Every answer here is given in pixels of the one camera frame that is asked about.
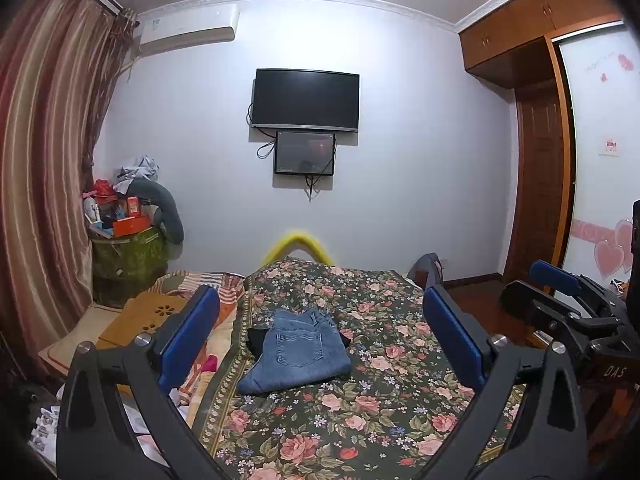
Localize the floral blanket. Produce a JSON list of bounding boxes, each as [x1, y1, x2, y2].
[[192, 256, 531, 480]]

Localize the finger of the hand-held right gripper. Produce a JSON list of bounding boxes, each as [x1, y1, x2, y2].
[[529, 260, 623, 313], [500, 280, 626, 356]]

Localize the small wall monitor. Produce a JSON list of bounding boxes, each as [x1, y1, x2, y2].
[[273, 130, 337, 177]]

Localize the black folded cloth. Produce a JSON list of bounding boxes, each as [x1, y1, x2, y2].
[[247, 326, 353, 361]]

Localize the blue denim pants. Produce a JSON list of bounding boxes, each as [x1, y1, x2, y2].
[[236, 307, 352, 396]]

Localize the orange striped quilt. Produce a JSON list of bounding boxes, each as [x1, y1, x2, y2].
[[150, 270, 246, 411]]

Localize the yellow curved bed frame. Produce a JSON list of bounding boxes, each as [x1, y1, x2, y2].
[[261, 231, 333, 266]]

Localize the white air conditioner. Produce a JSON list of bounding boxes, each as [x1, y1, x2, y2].
[[137, 4, 241, 56]]

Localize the red box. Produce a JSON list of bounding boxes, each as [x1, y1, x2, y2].
[[112, 215, 151, 238]]

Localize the green storage container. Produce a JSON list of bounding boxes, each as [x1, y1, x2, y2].
[[90, 227, 168, 306]]

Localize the grey clothes pile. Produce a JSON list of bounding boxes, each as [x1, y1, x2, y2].
[[114, 155, 161, 183]]

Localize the striped brown curtain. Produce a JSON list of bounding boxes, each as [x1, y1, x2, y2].
[[0, 0, 138, 386]]

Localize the brown wooden folding board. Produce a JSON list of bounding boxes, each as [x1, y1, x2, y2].
[[97, 292, 193, 348]]

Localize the grey bolster pillow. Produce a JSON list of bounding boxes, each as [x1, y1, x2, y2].
[[125, 180, 186, 246]]

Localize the white patterned cloth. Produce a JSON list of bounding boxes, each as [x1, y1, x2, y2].
[[30, 400, 61, 453]]

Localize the beige flat board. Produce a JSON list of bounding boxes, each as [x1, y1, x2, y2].
[[39, 304, 126, 368]]

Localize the wooden overhead cabinet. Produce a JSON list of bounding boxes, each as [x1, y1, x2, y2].
[[457, 0, 626, 77]]

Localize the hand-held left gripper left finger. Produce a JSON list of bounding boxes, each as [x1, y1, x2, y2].
[[56, 285, 236, 480]]

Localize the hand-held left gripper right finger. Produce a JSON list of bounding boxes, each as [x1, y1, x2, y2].
[[422, 284, 587, 480]]

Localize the white sliding wardrobe door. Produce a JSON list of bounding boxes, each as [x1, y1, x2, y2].
[[557, 22, 640, 286]]

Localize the brown wooden door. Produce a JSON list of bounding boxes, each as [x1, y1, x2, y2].
[[502, 87, 568, 281]]

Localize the black wall television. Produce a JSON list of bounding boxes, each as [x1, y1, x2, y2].
[[251, 68, 361, 134]]

